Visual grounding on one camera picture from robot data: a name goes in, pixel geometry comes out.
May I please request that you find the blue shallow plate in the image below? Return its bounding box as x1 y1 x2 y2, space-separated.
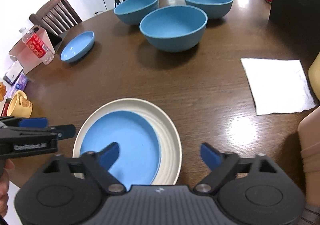
60 31 95 63
80 111 161 189

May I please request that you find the blue bowl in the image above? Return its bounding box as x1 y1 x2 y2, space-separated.
113 0 159 26
139 5 208 53
184 0 234 20

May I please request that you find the left operator hand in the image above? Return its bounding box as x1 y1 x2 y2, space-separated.
0 160 14 217

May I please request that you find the yellow cartoon mug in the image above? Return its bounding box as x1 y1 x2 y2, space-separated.
7 90 33 118

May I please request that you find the purple tissue pack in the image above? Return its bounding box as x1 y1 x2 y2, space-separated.
11 73 29 92

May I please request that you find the cream ribbed plate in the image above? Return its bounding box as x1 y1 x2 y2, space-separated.
72 98 182 185

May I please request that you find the pink white cardboard box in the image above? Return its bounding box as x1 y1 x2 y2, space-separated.
9 25 55 74

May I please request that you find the red label water bottle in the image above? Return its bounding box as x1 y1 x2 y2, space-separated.
19 28 55 65

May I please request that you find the white paper napkin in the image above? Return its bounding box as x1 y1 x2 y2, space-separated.
241 58 316 115

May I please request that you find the left dark wooden chair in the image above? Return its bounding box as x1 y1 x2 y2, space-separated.
29 0 82 35

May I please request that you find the beige rounded object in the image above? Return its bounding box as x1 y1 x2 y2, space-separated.
308 53 320 100

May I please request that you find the black box on table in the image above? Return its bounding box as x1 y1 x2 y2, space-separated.
270 0 319 51

